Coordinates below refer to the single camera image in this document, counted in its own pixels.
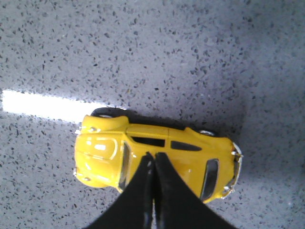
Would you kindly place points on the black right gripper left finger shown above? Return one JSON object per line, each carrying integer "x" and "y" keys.
{"x": 133, "y": 208}

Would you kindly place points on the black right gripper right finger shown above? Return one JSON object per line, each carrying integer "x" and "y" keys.
{"x": 176, "y": 206}

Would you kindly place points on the yellow toy beetle car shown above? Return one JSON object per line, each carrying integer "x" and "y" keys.
{"x": 111, "y": 142}

